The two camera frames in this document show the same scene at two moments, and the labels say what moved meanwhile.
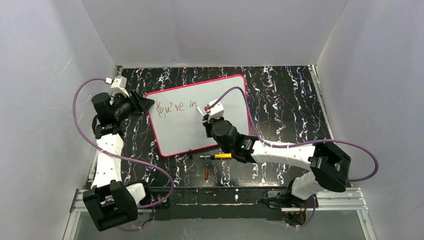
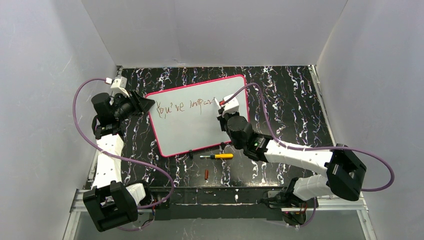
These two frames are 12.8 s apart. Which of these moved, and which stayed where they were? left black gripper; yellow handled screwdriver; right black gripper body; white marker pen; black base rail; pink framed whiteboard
Moved: white marker pen; right black gripper body
Stayed: left black gripper; pink framed whiteboard; black base rail; yellow handled screwdriver
